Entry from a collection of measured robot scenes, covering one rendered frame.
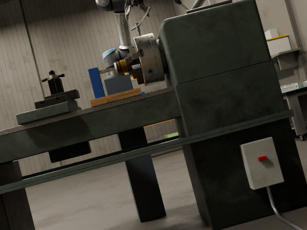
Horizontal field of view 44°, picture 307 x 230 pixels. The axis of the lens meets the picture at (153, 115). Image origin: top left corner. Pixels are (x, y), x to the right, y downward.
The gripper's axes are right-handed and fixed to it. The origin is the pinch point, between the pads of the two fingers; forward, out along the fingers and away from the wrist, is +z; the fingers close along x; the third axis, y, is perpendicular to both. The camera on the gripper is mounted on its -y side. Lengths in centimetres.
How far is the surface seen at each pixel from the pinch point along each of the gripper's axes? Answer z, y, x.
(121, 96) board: 43, 9, -26
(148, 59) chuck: 26.4, 11.3, -4.8
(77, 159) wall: 196, -934, 95
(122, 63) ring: 23.9, -4.8, -15.3
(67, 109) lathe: 43, 3, -57
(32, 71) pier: -91, -968, 40
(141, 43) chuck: 16.0, 7.8, -5.1
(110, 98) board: 43, 7, -32
